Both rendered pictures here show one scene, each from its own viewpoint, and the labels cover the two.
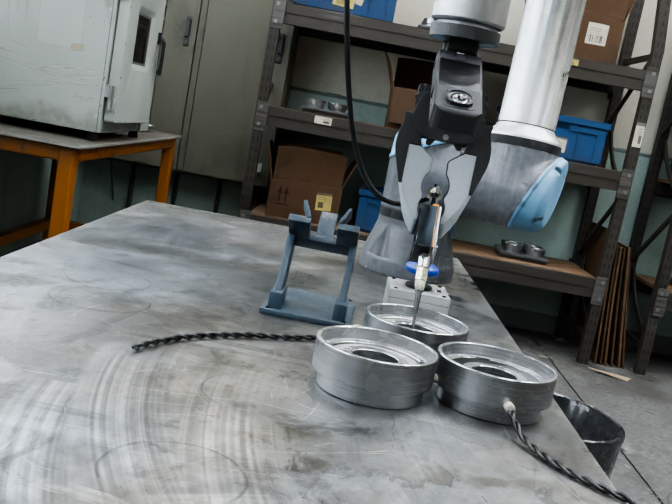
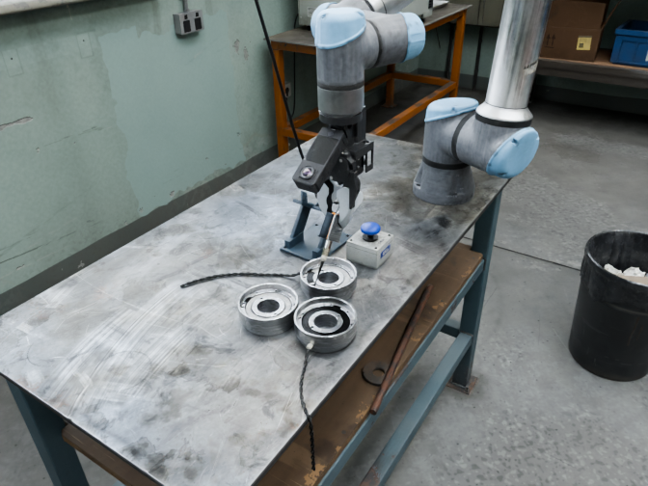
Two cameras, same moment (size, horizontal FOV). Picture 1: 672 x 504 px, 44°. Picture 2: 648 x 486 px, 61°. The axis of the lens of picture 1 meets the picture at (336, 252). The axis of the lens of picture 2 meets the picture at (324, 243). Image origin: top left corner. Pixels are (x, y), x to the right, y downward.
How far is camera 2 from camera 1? 70 cm
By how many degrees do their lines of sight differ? 39
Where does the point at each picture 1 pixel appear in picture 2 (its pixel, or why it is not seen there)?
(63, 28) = not seen: outside the picture
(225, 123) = not seen: outside the picture
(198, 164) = (493, 18)
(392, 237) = (423, 175)
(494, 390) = (304, 337)
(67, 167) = not seen: hidden behind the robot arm
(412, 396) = (273, 331)
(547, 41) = (509, 44)
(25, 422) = (97, 336)
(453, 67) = (320, 143)
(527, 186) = (492, 152)
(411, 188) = (322, 202)
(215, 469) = (140, 369)
